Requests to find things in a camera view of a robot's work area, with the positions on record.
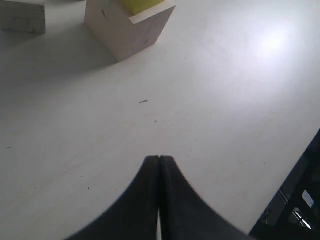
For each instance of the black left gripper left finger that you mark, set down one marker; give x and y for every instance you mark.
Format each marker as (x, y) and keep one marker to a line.
(134, 215)

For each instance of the medium wooden cube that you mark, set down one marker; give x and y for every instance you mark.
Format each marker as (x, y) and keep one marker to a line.
(26, 16)

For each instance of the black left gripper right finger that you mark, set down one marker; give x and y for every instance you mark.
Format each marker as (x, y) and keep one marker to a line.
(183, 213)

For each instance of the dark frame beside table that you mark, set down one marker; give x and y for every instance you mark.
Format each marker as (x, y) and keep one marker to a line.
(294, 212)

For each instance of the yellow cube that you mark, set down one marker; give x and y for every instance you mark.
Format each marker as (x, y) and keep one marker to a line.
(137, 6)

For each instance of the large light wooden cube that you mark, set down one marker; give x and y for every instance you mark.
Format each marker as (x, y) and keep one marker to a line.
(122, 33)

